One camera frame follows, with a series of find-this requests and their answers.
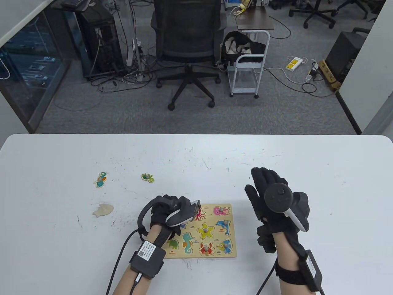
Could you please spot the green turtle puzzle piece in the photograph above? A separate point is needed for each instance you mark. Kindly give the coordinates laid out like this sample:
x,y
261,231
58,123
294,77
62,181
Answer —
x,y
147,177

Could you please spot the cardboard box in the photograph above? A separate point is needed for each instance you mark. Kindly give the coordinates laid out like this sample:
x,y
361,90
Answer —
x,y
329,75

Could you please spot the black bag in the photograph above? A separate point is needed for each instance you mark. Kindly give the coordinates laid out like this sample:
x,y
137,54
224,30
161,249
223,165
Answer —
x,y
236,38

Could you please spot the plain wooden puzzle piece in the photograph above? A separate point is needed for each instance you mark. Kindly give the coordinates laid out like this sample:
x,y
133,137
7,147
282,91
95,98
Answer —
x,y
201,214
103,210

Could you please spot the white rolling cart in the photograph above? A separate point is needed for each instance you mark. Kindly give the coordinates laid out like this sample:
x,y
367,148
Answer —
x,y
250,57

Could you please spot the dark brown side desk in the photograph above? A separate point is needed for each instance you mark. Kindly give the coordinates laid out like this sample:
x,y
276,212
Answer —
x,y
254,20

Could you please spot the person's right forearm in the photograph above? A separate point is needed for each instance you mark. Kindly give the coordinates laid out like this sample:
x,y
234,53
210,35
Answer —
x,y
288,252

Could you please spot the person's left forearm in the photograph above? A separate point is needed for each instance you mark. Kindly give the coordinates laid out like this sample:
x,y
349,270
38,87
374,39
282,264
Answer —
x,y
126,282

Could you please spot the seahorse puzzle piece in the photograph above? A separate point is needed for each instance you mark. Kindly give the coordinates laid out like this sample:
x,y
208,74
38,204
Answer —
x,y
100,179

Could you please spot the power adapter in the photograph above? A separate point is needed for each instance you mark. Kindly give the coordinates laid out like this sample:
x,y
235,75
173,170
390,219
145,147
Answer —
x,y
312,73

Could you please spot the person's right hand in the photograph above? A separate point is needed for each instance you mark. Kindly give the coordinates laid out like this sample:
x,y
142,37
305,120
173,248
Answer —
x,y
261,190

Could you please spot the glass partition panel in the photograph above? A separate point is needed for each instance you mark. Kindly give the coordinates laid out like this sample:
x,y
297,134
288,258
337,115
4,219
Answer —
x,y
33,70

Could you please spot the red crab puzzle piece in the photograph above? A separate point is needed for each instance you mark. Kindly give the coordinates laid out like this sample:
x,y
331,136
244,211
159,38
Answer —
x,y
206,249

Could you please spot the wooden animal puzzle frame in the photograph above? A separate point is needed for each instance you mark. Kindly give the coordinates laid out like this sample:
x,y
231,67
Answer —
x,y
216,238

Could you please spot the person's left hand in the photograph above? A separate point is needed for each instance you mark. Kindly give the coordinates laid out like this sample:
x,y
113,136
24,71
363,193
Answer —
x,y
159,215

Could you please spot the pink wooden puzzle piece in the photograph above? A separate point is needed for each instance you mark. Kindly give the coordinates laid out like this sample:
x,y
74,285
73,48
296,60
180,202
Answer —
x,y
221,210

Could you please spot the black cabinet box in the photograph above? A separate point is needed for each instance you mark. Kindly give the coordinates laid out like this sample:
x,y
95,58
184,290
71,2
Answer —
x,y
345,52

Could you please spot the black computer tower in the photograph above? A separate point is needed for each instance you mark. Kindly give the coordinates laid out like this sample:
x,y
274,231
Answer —
x,y
104,40

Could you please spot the yellow starfish puzzle piece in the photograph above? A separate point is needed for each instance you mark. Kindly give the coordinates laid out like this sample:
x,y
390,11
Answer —
x,y
205,231

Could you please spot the black swivel office chair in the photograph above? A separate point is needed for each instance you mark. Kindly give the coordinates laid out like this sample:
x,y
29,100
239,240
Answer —
x,y
356,4
317,12

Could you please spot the yellow white power strip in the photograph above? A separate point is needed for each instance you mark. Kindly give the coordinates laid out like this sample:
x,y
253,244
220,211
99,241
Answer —
x,y
293,64

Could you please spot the black white handheld controller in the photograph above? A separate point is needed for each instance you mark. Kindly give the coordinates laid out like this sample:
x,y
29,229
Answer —
x,y
278,196
184,212

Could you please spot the black keyboard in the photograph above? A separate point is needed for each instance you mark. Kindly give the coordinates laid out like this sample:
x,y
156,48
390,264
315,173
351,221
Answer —
x,y
75,3

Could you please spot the yellow blue fish puzzle piece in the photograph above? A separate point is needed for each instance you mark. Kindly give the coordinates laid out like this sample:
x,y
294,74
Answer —
x,y
224,245

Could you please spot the black mesh office chair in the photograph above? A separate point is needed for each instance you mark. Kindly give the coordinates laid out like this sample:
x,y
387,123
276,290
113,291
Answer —
x,y
187,30

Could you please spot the white desk leg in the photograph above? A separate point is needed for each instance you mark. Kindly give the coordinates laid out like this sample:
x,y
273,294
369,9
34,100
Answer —
x,y
136,46

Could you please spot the black labelled wrist box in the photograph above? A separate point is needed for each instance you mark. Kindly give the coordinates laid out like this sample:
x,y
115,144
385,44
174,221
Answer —
x,y
147,258
313,270

